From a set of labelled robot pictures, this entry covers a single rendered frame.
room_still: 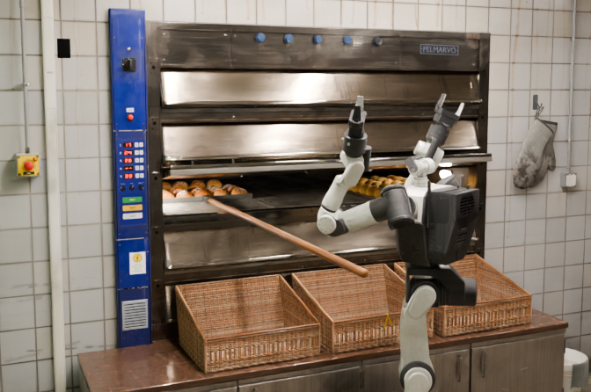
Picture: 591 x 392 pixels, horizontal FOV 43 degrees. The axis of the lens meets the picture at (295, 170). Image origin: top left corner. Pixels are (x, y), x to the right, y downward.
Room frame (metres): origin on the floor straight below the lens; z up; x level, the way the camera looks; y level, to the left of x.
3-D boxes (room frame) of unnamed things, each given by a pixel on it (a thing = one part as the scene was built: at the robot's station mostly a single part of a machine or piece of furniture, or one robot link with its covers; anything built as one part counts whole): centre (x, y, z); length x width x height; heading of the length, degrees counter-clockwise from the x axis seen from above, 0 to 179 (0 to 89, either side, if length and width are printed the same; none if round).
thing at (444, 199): (2.96, -0.55, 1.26); 0.34 x 0.30 x 0.36; 140
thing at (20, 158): (3.24, 1.17, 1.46); 0.10 x 0.07 x 0.10; 113
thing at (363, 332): (3.63, -0.32, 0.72); 0.56 x 0.49 x 0.28; 114
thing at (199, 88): (3.87, -0.20, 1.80); 1.79 x 0.11 x 0.19; 113
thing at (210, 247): (3.87, -0.20, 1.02); 1.79 x 0.11 x 0.19; 113
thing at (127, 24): (4.31, 1.13, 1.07); 1.93 x 0.16 x 2.15; 23
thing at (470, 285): (2.98, -0.59, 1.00); 0.28 x 0.13 x 0.18; 85
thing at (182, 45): (3.89, -0.19, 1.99); 1.80 x 0.08 x 0.21; 113
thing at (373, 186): (4.50, -0.56, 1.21); 0.61 x 0.48 x 0.06; 23
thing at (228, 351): (3.39, 0.23, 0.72); 0.56 x 0.49 x 0.28; 114
